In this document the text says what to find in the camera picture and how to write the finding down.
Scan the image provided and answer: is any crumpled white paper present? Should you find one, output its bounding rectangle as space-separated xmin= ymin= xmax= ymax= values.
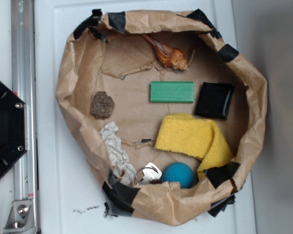
xmin=99 ymin=121 xmax=137 ymax=186

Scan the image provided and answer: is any aluminium extrusion rail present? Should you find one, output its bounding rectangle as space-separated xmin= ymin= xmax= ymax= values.
xmin=11 ymin=0 xmax=41 ymax=234

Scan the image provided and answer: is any green rectangular block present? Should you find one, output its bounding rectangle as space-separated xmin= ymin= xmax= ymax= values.
xmin=150 ymin=81 xmax=194 ymax=103

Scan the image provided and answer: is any black square pouch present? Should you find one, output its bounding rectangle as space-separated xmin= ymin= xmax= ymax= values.
xmin=194 ymin=82 xmax=235 ymax=119

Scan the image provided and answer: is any brown rough rock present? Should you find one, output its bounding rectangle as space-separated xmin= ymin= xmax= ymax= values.
xmin=90 ymin=91 xmax=115 ymax=119

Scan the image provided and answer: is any brown paper bag bin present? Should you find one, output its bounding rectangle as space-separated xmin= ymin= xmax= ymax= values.
xmin=56 ymin=10 xmax=268 ymax=226

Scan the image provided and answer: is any black hexagonal mount plate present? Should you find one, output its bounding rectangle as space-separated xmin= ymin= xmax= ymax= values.
xmin=0 ymin=81 xmax=27 ymax=180

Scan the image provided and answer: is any metal corner bracket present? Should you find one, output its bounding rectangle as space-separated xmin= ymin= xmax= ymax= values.
xmin=3 ymin=200 xmax=35 ymax=234

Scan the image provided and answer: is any yellow folded cloth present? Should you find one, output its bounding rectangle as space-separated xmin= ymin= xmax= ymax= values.
xmin=154 ymin=113 xmax=234 ymax=179

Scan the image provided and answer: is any orange spiral seashell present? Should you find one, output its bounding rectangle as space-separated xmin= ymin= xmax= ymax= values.
xmin=141 ymin=34 xmax=188 ymax=71

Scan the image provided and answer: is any blue dimpled ball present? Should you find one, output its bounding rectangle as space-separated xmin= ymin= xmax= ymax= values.
xmin=161 ymin=162 xmax=194 ymax=189

